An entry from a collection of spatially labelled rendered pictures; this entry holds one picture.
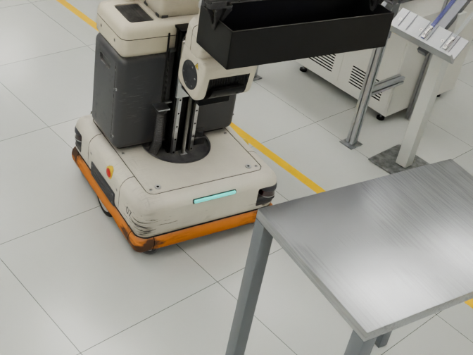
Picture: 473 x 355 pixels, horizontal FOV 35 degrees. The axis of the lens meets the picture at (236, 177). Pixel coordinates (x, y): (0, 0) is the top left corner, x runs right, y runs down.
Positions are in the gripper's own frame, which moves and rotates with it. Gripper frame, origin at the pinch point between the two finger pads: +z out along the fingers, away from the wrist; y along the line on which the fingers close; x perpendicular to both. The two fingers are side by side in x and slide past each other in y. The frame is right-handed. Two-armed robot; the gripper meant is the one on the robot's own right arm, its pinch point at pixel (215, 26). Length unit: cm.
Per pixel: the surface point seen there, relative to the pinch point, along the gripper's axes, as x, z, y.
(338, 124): 84, 107, 141
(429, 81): 42, 60, 147
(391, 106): 75, 95, 166
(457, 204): -59, 31, 49
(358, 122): 65, 93, 135
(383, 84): 67, 75, 146
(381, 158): 50, 107, 142
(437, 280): -79, 32, 21
